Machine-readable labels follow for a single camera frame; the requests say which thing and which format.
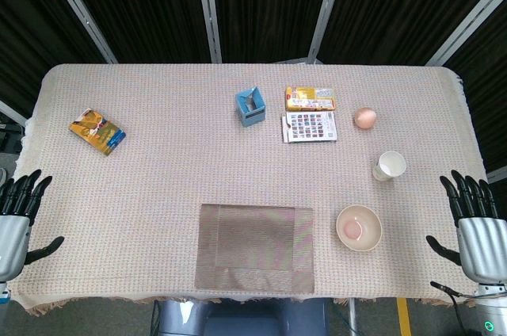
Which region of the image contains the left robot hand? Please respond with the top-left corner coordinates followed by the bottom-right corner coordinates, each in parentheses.
top-left (0, 169), bottom-right (65, 284)

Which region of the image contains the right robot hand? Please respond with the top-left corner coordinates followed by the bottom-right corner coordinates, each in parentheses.
top-left (425, 169), bottom-right (507, 285)

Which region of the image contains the light brown bowl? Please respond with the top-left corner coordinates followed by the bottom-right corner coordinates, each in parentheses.
top-left (336, 204), bottom-right (383, 252)

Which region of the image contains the brown woven placemat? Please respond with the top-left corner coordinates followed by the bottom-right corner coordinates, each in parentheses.
top-left (194, 203), bottom-right (315, 294)

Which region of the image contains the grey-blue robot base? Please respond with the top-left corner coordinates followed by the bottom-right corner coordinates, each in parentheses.
top-left (152, 298), bottom-right (330, 336)

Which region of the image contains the white floral paper cup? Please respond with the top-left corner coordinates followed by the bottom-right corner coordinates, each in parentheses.
top-left (372, 151), bottom-right (407, 182)

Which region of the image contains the orange and blue packet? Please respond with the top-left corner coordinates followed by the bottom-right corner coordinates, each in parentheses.
top-left (68, 108), bottom-right (127, 157)

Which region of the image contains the metal table leg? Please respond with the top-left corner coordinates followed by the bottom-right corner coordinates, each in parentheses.
top-left (347, 298), bottom-right (358, 336)

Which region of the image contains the dark pleated curtain panel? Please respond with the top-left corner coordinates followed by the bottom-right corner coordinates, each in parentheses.
top-left (316, 0), bottom-right (507, 66)
top-left (0, 0), bottom-right (112, 115)
top-left (443, 6), bottom-right (507, 174)
top-left (55, 0), bottom-right (212, 64)
top-left (209, 0), bottom-right (338, 63)

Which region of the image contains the beige woven tablecloth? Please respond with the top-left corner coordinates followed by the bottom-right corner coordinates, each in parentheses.
top-left (6, 63), bottom-right (498, 315)

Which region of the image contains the pink round object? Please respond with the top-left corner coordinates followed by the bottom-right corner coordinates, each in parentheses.
top-left (353, 106), bottom-right (378, 130)

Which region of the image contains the white box with colour swatches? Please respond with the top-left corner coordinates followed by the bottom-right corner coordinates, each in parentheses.
top-left (280, 110), bottom-right (338, 144)

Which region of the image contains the yellow snack box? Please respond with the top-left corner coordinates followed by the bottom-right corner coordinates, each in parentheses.
top-left (284, 86), bottom-right (337, 112)

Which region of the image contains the open light blue carton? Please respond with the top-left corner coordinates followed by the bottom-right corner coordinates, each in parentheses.
top-left (234, 86), bottom-right (267, 128)

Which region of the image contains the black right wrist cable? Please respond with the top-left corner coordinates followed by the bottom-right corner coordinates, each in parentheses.
top-left (430, 281), bottom-right (471, 336)

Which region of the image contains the silver partition post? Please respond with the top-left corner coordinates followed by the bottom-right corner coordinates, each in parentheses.
top-left (425, 0), bottom-right (507, 67)
top-left (0, 99), bottom-right (29, 125)
top-left (306, 0), bottom-right (350, 63)
top-left (486, 168), bottom-right (507, 185)
top-left (38, 0), bottom-right (119, 65)
top-left (193, 0), bottom-right (223, 63)

